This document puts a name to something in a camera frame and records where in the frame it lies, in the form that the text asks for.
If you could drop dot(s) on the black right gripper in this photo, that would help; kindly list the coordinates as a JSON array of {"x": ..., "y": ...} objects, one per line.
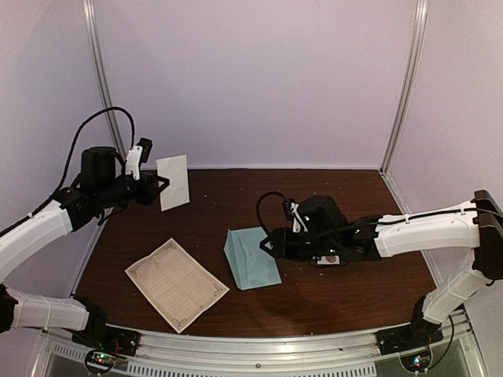
[{"x": 283, "y": 246}]

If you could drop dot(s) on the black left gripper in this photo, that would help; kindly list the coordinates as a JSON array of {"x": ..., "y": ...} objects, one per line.
[{"x": 148, "y": 195}]

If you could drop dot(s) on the beige ornate letter paper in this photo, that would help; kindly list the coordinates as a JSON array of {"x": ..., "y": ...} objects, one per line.
[{"x": 176, "y": 171}]

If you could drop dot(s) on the light blue envelope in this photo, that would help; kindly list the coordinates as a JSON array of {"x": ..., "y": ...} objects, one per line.
[{"x": 250, "y": 266}]

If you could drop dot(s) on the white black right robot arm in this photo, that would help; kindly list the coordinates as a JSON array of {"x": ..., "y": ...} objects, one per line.
[{"x": 320, "y": 229}]

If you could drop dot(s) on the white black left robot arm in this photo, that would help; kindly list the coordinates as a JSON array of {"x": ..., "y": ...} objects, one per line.
[{"x": 105, "y": 186}]

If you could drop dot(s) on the sticker sheet with three seals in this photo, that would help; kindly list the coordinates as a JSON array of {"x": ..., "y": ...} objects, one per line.
[{"x": 330, "y": 260}]

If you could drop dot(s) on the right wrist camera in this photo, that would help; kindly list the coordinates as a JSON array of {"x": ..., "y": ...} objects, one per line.
[{"x": 290, "y": 208}]

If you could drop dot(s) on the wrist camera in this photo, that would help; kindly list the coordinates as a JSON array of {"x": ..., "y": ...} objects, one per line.
[
  {"x": 290, "y": 208},
  {"x": 138, "y": 155}
]

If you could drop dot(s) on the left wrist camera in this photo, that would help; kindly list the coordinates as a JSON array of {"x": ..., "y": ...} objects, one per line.
[{"x": 138, "y": 155}]

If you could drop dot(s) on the front aluminium rail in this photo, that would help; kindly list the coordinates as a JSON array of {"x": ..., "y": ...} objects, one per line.
[{"x": 353, "y": 353}]

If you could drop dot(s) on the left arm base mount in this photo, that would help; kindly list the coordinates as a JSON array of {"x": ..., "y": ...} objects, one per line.
[{"x": 108, "y": 352}]

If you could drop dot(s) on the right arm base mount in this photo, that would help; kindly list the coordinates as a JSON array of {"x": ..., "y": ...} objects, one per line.
[{"x": 413, "y": 345}]

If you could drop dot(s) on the left aluminium frame post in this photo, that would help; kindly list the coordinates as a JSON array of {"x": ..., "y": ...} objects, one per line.
[{"x": 101, "y": 77}]

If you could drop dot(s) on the aluminium frame post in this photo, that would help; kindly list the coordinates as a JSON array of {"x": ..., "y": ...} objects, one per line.
[
  {"x": 101, "y": 77},
  {"x": 420, "y": 21}
]

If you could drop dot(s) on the right aluminium frame post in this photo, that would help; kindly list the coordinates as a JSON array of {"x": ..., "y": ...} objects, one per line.
[{"x": 420, "y": 21}]

